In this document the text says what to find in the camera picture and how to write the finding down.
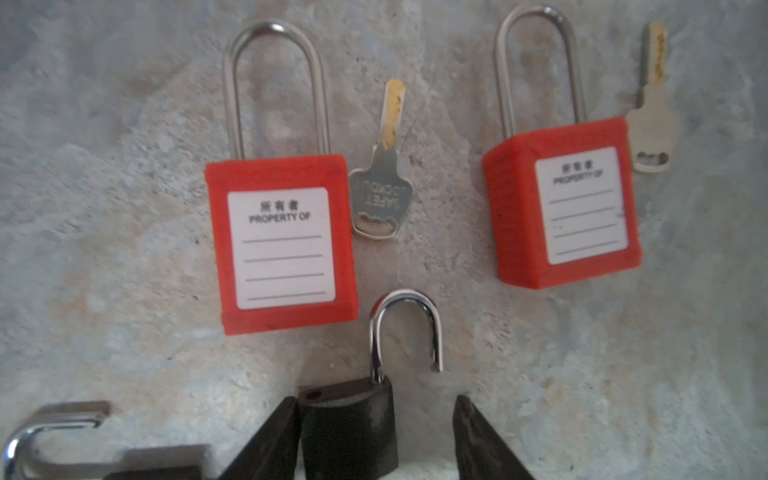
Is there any silver safety key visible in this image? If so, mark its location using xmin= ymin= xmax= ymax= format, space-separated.
xmin=348 ymin=79 xmax=414 ymax=240
xmin=625 ymin=21 xmax=682 ymax=174

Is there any red padlock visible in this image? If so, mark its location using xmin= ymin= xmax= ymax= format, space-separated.
xmin=482 ymin=5 xmax=642 ymax=290
xmin=205 ymin=20 xmax=359 ymax=335

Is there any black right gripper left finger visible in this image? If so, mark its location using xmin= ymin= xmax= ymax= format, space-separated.
xmin=219 ymin=396 xmax=300 ymax=480

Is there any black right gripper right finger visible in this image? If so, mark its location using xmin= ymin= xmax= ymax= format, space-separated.
xmin=452 ymin=395 xmax=534 ymax=480

